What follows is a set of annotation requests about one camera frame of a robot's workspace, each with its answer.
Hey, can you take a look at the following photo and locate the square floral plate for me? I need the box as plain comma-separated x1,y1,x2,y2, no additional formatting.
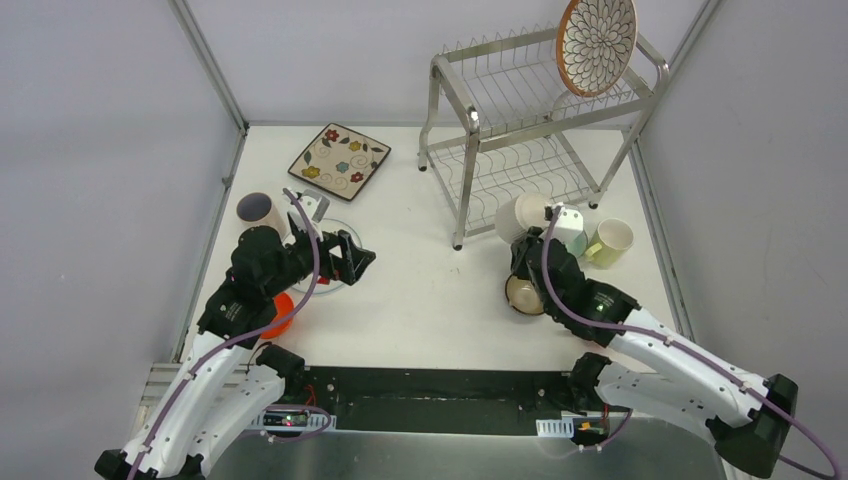
288,123,391,202

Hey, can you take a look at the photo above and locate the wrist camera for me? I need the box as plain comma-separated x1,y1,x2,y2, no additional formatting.
545,203,585,250
283,189,331,237

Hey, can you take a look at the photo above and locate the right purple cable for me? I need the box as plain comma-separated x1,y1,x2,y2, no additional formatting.
541,206,843,480

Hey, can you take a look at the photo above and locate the dark patterned cream bowl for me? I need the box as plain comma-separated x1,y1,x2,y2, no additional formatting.
504,275,544,316

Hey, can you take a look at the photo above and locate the white ribbed mug black handle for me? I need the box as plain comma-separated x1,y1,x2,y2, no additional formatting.
494,192,551,244

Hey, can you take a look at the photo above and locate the orange plastic bowl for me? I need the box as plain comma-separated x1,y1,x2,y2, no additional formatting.
260,293,295,340

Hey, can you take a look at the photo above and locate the pale yellow mug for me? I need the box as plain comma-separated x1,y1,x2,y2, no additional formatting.
583,218,635,269

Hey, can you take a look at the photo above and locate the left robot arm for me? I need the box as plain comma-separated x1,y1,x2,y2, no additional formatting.
94,226,377,479

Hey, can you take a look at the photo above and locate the white cable duct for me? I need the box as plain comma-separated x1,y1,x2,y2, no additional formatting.
535,417,575,439
247,410,337,433

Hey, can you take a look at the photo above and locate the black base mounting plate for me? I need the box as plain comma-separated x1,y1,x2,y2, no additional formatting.
278,366,605,436

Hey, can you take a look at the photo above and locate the steel two-tier dish rack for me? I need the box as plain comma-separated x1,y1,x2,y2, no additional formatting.
418,28,671,250

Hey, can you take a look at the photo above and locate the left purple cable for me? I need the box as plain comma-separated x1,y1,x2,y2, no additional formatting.
125,188,323,480

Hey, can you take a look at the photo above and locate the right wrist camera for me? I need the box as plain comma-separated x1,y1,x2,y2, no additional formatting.
545,203,585,250

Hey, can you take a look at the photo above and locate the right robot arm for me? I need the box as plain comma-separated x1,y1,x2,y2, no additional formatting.
510,227,798,479

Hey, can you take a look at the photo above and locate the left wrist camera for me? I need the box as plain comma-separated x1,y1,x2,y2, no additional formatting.
283,189,331,237

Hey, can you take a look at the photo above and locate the left white cable duct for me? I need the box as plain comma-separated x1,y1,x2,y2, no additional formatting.
247,410,337,433

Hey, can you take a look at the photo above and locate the mint green bowl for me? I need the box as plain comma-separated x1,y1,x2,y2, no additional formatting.
565,226,588,258

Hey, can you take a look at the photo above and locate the purple cable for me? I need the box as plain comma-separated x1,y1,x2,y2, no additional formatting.
541,206,843,480
125,188,323,480

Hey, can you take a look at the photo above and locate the right white cable duct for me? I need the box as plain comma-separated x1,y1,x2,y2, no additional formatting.
535,417,575,439

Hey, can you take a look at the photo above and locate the watermelon pattern round plate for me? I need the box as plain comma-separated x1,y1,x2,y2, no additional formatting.
289,218,361,296

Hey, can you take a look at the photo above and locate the brown rim petal pattern plate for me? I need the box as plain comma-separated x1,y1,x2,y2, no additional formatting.
556,0,638,98

